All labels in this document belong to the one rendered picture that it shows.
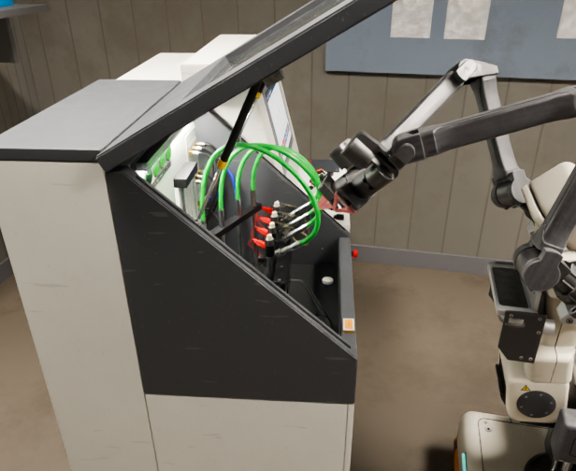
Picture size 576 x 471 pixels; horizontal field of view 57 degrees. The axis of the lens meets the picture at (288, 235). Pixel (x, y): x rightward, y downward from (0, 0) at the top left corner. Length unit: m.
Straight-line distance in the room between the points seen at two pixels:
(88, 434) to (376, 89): 2.37
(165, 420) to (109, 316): 0.38
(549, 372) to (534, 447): 0.63
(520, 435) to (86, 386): 1.54
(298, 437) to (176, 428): 0.35
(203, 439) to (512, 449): 1.14
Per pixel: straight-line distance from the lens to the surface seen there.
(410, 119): 1.57
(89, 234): 1.34
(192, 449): 1.72
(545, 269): 1.30
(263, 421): 1.59
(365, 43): 3.20
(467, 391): 2.81
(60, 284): 1.45
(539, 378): 1.69
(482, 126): 1.19
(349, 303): 1.61
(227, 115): 1.87
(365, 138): 1.18
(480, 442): 2.22
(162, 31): 3.54
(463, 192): 3.46
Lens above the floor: 1.88
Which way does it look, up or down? 28 degrees down
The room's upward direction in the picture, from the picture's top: straight up
